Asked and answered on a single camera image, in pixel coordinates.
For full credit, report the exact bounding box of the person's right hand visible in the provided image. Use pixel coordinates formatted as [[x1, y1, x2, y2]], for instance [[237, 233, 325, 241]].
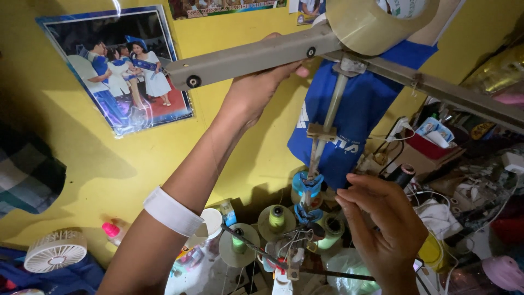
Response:
[[334, 172, 430, 284]]

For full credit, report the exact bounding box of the person's left hand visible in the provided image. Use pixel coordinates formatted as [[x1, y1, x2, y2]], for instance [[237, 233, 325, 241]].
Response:
[[223, 32, 310, 128]]

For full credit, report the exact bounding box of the black thread spool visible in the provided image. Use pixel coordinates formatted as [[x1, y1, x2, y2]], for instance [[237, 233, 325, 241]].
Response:
[[383, 163, 417, 190]]

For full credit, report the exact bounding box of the gray metal thread stand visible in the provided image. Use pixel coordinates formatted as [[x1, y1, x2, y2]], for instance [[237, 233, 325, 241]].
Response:
[[166, 22, 524, 205]]

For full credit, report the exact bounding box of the pale green thread cone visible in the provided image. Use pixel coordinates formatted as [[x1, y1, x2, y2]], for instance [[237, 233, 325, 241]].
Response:
[[317, 215, 346, 250]]

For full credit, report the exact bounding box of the blue thread cone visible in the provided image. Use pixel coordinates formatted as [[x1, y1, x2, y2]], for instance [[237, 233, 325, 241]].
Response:
[[291, 171, 325, 208]]

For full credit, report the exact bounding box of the clear plastic bag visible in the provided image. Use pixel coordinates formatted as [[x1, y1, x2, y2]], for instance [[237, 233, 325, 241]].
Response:
[[325, 247, 381, 295]]

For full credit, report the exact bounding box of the white cloth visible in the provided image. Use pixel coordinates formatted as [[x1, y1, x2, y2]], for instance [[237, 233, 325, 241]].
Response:
[[417, 199, 464, 241]]

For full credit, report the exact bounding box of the yellow container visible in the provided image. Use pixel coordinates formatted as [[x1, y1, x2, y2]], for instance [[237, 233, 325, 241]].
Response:
[[417, 233, 445, 272]]

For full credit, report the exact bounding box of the white charger plug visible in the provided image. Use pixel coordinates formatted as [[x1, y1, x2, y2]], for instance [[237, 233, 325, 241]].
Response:
[[385, 117, 412, 142]]

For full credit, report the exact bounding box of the red box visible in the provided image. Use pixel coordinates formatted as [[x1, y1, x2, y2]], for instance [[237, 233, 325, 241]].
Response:
[[404, 132, 452, 161]]

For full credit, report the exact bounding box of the blue cloth bag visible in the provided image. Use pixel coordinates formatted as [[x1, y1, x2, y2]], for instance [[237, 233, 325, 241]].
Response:
[[287, 40, 439, 192]]

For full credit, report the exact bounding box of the cluttered side table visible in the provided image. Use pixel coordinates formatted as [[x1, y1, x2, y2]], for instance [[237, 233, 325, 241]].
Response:
[[356, 92, 524, 295]]

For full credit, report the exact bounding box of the white cup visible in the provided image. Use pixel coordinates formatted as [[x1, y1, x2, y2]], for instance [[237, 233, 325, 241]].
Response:
[[200, 208, 224, 241]]

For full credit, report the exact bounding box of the clear packing tape roll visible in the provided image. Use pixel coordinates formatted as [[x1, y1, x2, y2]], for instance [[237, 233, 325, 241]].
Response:
[[324, 0, 441, 57]]

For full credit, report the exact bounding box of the white wristband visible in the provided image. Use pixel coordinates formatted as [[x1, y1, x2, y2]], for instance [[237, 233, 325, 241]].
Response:
[[142, 186, 204, 237]]

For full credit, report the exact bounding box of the gold foil wrap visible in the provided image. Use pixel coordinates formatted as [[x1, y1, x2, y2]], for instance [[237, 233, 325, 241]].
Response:
[[462, 44, 524, 97]]

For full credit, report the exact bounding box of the small photo print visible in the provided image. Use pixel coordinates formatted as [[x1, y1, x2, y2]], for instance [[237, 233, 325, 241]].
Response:
[[288, 0, 327, 26]]

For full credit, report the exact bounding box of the wide photo banner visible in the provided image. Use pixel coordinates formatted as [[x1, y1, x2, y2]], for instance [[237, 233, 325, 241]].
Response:
[[168, 0, 287, 20]]

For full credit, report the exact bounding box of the bottle with pink cap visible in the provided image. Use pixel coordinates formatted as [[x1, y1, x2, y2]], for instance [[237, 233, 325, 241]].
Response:
[[102, 222, 126, 247]]

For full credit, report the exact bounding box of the large laminated group photo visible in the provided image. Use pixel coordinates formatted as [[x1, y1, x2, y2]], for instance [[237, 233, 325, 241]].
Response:
[[35, 5, 194, 137]]

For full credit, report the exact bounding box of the dark blue cloth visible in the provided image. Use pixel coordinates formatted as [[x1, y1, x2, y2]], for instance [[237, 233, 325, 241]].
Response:
[[0, 246, 106, 295]]

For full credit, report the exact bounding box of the white handheld fan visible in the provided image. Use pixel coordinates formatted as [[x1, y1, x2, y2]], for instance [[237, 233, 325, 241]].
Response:
[[23, 229, 88, 273]]

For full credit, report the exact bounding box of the plaid cloth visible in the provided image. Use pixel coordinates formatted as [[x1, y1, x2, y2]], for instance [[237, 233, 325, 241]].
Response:
[[0, 119, 67, 219]]

